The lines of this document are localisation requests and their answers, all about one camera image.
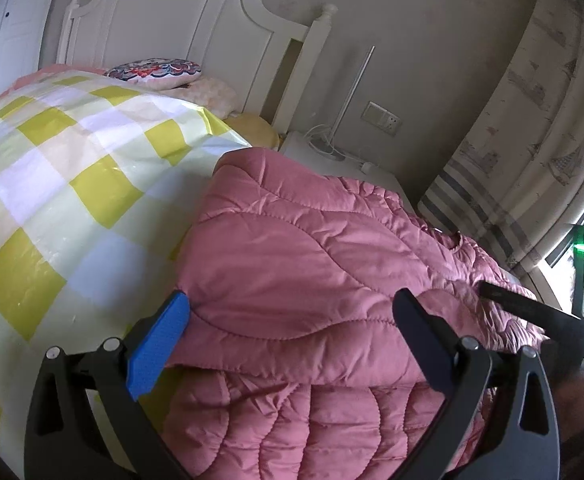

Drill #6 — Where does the pink quilted jacket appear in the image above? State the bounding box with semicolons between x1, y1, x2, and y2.
162;148;541;479

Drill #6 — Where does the person's right hand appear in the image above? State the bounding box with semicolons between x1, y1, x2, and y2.
552;364;584;442

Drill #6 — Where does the beige printed curtain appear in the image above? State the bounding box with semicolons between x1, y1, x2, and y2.
418;0;584;275

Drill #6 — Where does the yellow checkered bed sheet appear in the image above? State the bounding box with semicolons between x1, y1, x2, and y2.
0;70;246;474

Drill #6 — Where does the slim white desk lamp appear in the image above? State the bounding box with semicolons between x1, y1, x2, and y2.
304;44;377;162

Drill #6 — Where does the white nightstand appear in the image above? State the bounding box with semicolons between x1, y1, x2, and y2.
280;131;414;214

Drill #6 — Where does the yellow pillow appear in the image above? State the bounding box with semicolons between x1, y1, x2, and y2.
225;113;280;151

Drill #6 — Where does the pink blanket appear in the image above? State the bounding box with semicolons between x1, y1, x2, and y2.
9;64;106;91

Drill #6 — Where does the beige fluffy pillow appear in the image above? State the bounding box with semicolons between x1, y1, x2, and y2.
163;76;239;120

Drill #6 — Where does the patterned decorative pillow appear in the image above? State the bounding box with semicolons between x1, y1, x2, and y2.
104;58;202;91

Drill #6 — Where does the white wooden headboard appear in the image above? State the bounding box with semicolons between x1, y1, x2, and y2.
56;0;337;133

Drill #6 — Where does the wall power socket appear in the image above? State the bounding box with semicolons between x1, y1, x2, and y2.
361;102;403;136

